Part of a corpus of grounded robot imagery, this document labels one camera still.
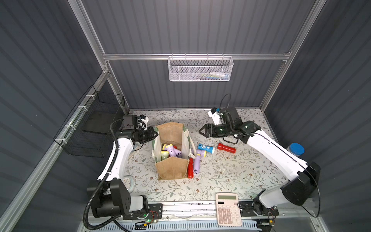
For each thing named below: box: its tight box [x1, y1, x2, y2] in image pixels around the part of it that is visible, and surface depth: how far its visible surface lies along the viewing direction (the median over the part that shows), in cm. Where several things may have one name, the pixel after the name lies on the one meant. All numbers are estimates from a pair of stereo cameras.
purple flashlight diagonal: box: [165, 143, 182, 159], surface depth 88 cm
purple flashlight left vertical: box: [193, 155, 201, 175], surface depth 90 cm
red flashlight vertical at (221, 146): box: [216, 142, 237, 154], surface depth 96 cm
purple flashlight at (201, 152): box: [196, 149, 208, 158], surface depth 93 cm
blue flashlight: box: [197, 143, 215, 154], surface depth 96 cm
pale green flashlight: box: [160, 150, 170, 161], surface depth 85 cm
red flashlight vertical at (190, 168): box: [187, 157, 194, 179], surface depth 86 cm
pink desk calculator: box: [215, 192, 243, 227], surface depth 74 cm
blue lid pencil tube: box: [285, 142, 305, 157], surface depth 77 cm
